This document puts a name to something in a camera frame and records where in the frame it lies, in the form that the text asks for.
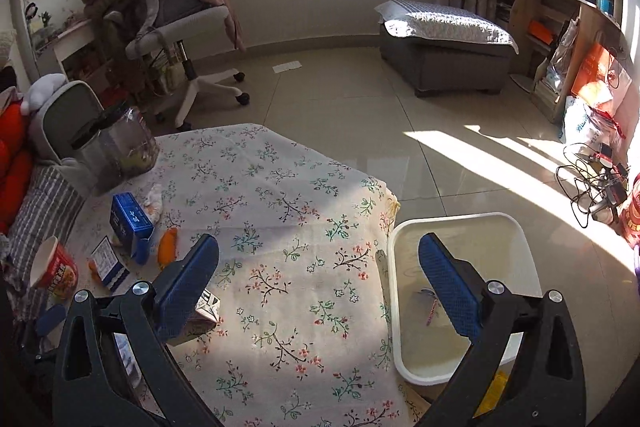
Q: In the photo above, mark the red instant noodle cup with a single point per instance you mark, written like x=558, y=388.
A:
x=56, y=274

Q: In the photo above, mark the white desk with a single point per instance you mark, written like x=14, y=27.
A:
x=75, y=42

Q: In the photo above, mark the yellow flat item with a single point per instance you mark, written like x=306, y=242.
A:
x=492, y=394

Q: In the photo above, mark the blue and white packet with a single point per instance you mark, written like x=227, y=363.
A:
x=107, y=262

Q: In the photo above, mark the grey ottoman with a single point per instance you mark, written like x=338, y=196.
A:
x=450, y=64

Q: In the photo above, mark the red printed bag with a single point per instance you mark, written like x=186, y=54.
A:
x=632, y=212

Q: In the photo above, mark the small orange scrap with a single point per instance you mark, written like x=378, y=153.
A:
x=93, y=265

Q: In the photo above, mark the white plastic bin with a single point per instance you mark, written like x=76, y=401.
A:
x=480, y=237

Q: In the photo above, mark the orange wrapper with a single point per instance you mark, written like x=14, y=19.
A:
x=167, y=247

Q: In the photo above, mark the small white carton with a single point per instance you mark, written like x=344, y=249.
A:
x=207, y=309

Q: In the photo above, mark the blue cardboard box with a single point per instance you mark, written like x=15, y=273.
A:
x=131, y=219

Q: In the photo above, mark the clear plastic jar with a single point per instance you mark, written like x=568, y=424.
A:
x=117, y=147

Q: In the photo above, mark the small red wrapper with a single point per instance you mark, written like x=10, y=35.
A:
x=431, y=307

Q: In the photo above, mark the grey striped cloth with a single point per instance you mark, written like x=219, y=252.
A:
x=40, y=212

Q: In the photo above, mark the red plush toy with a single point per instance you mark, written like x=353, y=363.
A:
x=12, y=157

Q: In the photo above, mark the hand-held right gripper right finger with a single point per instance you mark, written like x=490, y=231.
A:
x=447, y=279

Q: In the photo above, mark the white plastic bag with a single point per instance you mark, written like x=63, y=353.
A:
x=585, y=122

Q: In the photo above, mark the orange paper bag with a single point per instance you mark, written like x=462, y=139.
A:
x=592, y=67

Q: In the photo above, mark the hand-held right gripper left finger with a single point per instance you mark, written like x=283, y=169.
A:
x=192, y=274

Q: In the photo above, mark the white office chair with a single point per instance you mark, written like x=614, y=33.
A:
x=185, y=27

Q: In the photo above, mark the floral tablecloth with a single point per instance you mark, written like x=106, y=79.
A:
x=290, y=227

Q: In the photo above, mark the grey quilted cover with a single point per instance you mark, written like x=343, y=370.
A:
x=440, y=24

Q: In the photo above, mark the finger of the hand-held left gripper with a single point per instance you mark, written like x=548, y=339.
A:
x=50, y=321

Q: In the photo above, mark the white paper sheet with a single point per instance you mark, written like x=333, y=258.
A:
x=287, y=67

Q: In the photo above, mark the crumpled white tissue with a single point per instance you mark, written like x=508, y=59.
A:
x=154, y=202

